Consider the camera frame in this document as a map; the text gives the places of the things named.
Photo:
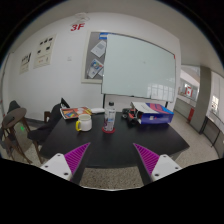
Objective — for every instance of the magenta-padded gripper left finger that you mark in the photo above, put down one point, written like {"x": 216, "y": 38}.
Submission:
{"x": 58, "y": 165}

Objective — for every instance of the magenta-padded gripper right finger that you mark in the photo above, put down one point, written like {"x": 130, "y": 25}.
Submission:
{"x": 165, "y": 166}

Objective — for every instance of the clear black-capped water bottle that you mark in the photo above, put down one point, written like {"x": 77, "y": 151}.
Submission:
{"x": 109, "y": 118}

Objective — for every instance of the black jacket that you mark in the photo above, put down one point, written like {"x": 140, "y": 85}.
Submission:
{"x": 46, "y": 128}

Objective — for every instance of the brown wooden chair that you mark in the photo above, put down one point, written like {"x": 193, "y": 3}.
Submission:
{"x": 47, "y": 116}

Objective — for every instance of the blue and purple paper bag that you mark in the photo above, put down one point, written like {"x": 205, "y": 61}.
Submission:
{"x": 156, "y": 115}

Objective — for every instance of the orange colourful booklet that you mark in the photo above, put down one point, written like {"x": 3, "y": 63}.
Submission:
{"x": 75, "y": 113}

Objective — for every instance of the flat round red coaster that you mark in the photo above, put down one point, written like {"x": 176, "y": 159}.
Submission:
{"x": 108, "y": 132}

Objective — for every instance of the black and red power tool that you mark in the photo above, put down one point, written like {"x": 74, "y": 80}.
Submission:
{"x": 130, "y": 116}

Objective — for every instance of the round brown side table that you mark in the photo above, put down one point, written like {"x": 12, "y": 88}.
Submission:
{"x": 15, "y": 116}

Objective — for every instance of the small flat white box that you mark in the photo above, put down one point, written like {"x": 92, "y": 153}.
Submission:
{"x": 98, "y": 110}

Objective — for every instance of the dark grey chair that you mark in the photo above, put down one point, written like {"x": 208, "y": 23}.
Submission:
{"x": 13, "y": 106}

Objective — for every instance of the large whiteboard on stand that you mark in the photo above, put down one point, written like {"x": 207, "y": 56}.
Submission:
{"x": 140, "y": 66}

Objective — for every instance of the grey pin board with papers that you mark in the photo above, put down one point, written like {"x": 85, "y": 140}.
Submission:
{"x": 95, "y": 56}

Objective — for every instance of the red floor number sign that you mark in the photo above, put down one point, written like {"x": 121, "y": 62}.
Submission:
{"x": 77, "y": 27}

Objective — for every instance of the white ceiling fixture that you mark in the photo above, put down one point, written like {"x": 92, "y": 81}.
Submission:
{"x": 82, "y": 17}

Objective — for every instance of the small white wall poster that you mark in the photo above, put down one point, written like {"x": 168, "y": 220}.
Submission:
{"x": 25, "y": 63}

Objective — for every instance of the white wall switch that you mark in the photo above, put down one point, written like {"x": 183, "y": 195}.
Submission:
{"x": 69, "y": 58}

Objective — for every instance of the large white wall poster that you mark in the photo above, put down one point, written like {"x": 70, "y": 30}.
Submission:
{"x": 44, "y": 51}

